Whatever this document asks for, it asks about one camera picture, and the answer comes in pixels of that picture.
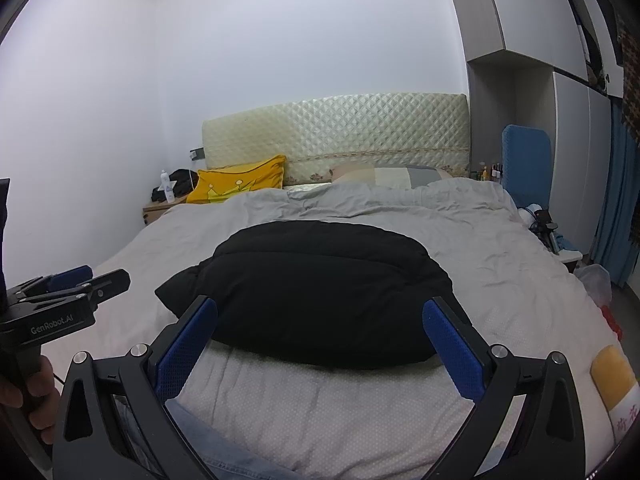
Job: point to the red plastic item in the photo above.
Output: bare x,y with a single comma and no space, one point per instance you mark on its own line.
611,321

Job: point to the grey white wardrobe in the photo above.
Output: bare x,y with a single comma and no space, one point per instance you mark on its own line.
520,5

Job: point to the person's jeans leg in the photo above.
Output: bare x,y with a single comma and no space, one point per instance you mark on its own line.
225,445

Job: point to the cream satin pillow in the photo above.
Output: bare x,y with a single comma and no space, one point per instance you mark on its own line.
307,187

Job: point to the white plastic bottle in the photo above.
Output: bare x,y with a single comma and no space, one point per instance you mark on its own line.
167,187

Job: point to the black clamp device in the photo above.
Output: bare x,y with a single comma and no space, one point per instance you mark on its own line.
544,225

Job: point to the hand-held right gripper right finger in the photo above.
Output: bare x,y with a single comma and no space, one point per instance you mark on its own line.
452,355

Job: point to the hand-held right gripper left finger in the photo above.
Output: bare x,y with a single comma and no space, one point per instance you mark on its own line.
182,355

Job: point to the blue curtain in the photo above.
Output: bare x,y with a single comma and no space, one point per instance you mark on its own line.
612,200

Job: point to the yellow pillow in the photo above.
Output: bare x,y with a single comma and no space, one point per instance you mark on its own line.
235,182

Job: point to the black puffer jacket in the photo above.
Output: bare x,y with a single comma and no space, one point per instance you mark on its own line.
320,290

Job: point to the clear plastic bag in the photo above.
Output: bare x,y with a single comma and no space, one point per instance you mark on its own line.
595,282

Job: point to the group of small bottles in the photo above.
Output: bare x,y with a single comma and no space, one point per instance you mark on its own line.
489,172

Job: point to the grey duvet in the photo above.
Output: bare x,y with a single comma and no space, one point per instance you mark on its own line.
480,240

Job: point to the wall socket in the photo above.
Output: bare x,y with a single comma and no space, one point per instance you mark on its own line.
197,153

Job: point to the dark patterned hanging cloth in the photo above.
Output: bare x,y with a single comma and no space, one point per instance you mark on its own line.
629,60

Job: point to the cream quilted headboard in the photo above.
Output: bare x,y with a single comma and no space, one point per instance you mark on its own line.
340,130

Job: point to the small white table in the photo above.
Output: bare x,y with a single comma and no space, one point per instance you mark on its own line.
570,259

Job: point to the patchwork pillow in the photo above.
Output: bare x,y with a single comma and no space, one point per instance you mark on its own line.
390,176

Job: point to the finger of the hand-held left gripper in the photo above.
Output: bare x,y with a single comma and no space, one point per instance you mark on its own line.
102,287
72,276

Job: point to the wooden nightstand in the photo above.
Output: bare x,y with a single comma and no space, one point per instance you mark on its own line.
157,210

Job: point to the person's left hand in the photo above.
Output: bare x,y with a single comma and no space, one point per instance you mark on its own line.
47,395

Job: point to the black bag on nightstand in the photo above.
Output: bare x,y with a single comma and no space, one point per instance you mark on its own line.
182,180

